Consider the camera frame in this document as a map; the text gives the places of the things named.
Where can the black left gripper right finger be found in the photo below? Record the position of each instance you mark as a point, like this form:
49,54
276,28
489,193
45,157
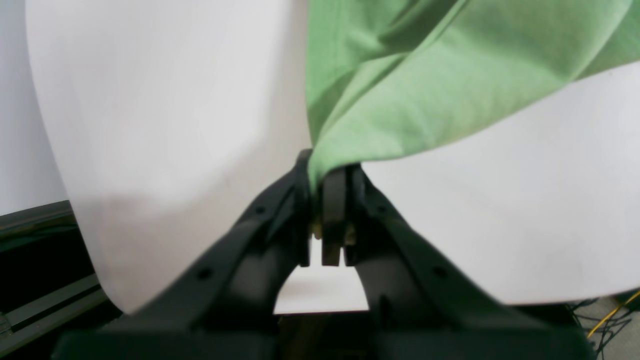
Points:
422,305

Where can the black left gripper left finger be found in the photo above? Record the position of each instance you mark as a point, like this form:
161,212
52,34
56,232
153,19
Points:
222,307

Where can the green T-shirt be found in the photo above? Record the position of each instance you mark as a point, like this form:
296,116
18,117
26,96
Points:
387,79

